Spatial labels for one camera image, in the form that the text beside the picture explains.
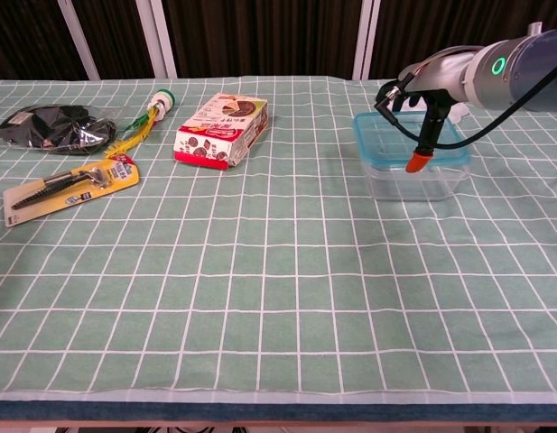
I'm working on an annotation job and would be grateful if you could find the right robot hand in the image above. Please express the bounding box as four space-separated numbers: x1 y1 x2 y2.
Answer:
385 44 482 175

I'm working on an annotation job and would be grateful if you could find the blue container lid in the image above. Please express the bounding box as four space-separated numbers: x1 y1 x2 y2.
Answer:
352 110 471 171

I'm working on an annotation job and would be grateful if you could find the clear plastic container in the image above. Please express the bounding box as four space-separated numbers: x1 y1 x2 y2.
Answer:
359 152 470 202

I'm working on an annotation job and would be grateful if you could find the white flower paint palette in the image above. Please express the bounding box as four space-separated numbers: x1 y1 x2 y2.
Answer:
402 92 469 123

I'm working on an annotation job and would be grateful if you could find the dark pleated curtain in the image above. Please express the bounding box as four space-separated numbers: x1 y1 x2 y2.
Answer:
0 0 557 81

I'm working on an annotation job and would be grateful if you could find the red white cookie box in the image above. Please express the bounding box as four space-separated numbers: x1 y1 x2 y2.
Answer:
173 92 270 171

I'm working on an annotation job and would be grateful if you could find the green checkered tablecloth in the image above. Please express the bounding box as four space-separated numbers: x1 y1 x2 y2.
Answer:
0 75 557 405

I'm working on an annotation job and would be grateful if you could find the green yellow toy white cap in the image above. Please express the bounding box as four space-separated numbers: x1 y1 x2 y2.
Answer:
104 88 176 159

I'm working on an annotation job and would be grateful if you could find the dark blue table underlay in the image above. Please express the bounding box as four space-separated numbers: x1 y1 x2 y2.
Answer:
0 400 557 424

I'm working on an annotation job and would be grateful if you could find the razor in yellow pack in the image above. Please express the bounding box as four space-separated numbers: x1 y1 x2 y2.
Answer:
2 152 141 228

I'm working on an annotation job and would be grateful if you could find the black fabric in clear bag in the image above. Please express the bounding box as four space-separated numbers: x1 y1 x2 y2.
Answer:
0 104 125 156

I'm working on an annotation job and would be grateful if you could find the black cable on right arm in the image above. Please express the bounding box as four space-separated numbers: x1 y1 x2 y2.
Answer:
374 58 557 151

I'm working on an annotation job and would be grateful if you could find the white frame post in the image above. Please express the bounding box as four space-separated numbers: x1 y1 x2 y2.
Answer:
352 0 382 81
56 0 101 81
134 0 178 79

